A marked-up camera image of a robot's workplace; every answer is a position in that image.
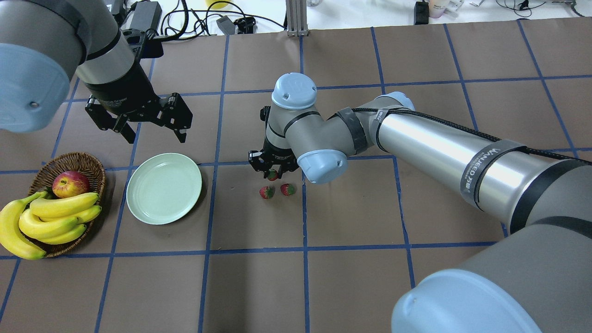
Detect red strawberry moved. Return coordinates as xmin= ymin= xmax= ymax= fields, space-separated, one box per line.
xmin=259 ymin=185 xmax=276 ymax=200
xmin=266 ymin=169 xmax=279 ymax=181
xmin=280 ymin=183 xmax=296 ymax=196

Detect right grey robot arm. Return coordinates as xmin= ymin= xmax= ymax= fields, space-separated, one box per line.
xmin=249 ymin=73 xmax=592 ymax=333

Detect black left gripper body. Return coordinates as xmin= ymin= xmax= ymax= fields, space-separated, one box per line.
xmin=85 ymin=62 xmax=193 ymax=132

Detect aluminium profile post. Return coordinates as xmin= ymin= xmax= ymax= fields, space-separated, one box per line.
xmin=285 ymin=0 xmax=309 ymax=37

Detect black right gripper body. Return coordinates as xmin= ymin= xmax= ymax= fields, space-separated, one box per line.
xmin=248 ymin=139 xmax=299 ymax=179

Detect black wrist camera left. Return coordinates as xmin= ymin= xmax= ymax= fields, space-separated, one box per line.
xmin=122 ymin=28 xmax=164 ymax=62

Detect red apple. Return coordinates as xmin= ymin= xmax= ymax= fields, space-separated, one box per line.
xmin=51 ymin=170 xmax=91 ymax=198

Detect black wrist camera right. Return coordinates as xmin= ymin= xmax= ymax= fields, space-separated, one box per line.
xmin=259 ymin=105 xmax=271 ymax=123

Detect light green plate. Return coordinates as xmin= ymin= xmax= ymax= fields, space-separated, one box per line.
xmin=125 ymin=153 xmax=203 ymax=225

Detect black power adapter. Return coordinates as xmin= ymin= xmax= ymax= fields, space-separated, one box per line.
xmin=129 ymin=1 xmax=161 ymax=31

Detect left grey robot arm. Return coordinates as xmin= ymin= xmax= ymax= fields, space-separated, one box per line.
xmin=0 ymin=0 xmax=193 ymax=143

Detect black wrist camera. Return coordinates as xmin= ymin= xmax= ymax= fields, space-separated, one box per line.
xmin=122 ymin=28 xmax=164 ymax=62
xmin=259 ymin=105 xmax=271 ymax=123

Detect yellow banana bunch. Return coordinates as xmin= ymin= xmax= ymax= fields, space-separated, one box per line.
xmin=0 ymin=191 xmax=102 ymax=260

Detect black cables on desk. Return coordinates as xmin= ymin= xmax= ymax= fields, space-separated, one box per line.
xmin=157 ymin=0 xmax=285 ymax=41

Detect brown wicker basket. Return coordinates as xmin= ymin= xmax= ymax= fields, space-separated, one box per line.
xmin=27 ymin=152 xmax=106 ymax=258

